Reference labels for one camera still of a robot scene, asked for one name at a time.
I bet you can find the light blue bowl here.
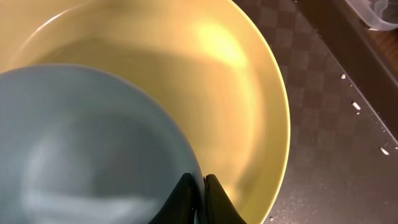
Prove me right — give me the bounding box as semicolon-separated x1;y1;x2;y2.
1;64;201;223

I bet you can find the clear plastic waste bin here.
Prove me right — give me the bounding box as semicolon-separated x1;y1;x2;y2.
345;0;397;31

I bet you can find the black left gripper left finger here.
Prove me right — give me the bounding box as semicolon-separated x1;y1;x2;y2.
149;173;196;224

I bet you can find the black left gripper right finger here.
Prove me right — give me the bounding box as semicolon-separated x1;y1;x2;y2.
203;174;246;224

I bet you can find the dark brown serving tray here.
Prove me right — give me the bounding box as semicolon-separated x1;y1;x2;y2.
238;0;397;223

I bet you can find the yellow plate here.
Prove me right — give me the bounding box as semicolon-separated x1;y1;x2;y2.
1;0;290;223

